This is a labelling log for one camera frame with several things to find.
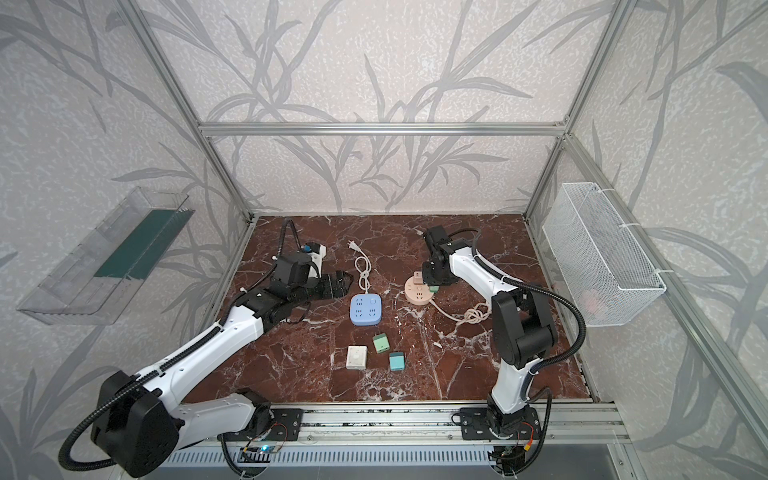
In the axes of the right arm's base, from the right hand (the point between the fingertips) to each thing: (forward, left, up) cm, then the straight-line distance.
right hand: (434, 270), depth 94 cm
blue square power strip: (-11, +22, -5) cm, 25 cm away
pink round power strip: (-5, +5, -6) cm, 10 cm away
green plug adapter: (-6, 0, -1) cm, 6 cm away
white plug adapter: (-25, +23, -5) cm, 35 cm away
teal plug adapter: (-26, +12, -6) cm, 29 cm away
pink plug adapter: (-1, +5, -2) cm, 6 cm away
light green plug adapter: (-21, +16, -7) cm, 27 cm away
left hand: (-7, +26, +11) cm, 29 cm away
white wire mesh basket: (-18, -33, +26) cm, 46 cm away
